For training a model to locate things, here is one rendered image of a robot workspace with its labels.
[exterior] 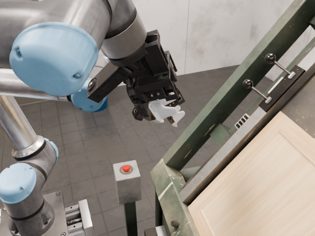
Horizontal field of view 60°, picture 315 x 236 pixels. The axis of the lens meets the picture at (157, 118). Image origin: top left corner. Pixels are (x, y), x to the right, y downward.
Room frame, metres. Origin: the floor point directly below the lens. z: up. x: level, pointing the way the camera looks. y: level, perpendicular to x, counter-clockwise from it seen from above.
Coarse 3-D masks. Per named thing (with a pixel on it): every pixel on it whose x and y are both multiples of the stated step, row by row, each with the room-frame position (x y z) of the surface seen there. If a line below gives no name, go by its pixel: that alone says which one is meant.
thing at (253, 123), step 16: (304, 64) 0.94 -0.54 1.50; (304, 80) 0.91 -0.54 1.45; (288, 96) 0.90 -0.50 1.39; (256, 112) 0.91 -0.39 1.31; (272, 112) 0.88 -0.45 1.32; (240, 128) 0.90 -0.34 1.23; (256, 128) 0.87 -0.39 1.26; (240, 144) 0.85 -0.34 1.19; (224, 160) 0.84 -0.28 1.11; (208, 176) 0.82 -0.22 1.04; (192, 192) 0.80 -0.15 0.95
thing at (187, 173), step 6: (192, 168) 1.11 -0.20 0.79; (198, 168) 1.11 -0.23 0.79; (186, 174) 1.07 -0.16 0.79; (192, 174) 1.07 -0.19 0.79; (186, 180) 1.02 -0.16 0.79; (156, 198) 1.03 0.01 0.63; (156, 204) 1.03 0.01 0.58; (156, 210) 1.03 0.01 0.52; (156, 216) 1.03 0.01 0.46; (162, 216) 0.98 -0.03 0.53; (156, 222) 1.04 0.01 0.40; (162, 222) 0.98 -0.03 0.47
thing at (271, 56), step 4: (268, 56) 0.94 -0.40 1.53; (272, 56) 0.94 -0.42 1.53; (268, 60) 0.94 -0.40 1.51; (272, 60) 0.93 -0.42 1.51; (276, 64) 0.94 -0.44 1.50; (284, 68) 0.93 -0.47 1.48; (288, 72) 0.92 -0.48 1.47; (292, 72) 0.92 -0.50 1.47; (288, 76) 0.92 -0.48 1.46; (292, 76) 0.91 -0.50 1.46
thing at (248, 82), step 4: (248, 80) 0.93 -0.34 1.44; (244, 84) 0.92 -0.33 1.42; (248, 84) 0.92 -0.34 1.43; (252, 84) 0.92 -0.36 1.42; (248, 88) 0.92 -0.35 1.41; (252, 88) 0.92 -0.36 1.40; (256, 92) 0.92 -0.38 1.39; (260, 92) 0.91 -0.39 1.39; (264, 96) 0.91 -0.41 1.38; (268, 100) 0.90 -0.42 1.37
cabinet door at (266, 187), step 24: (288, 120) 0.81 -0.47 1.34; (264, 144) 0.79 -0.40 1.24; (288, 144) 0.73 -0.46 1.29; (312, 144) 0.68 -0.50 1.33; (240, 168) 0.77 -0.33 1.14; (264, 168) 0.71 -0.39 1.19; (288, 168) 0.66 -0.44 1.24; (312, 168) 0.62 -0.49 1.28; (216, 192) 0.75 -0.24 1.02; (240, 192) 0.69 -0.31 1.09; (264, 192) 0.64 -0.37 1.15; (288, 192) 0.59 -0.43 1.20; (312, 192) 0.56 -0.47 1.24; (192, 216) 0.72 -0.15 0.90; (216, 216) 0.67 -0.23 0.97; (240, 216) 0.61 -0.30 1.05; (264, 216) 0.57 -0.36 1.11; (288, 216) 0.53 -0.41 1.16; (312, 216) 0.50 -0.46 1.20
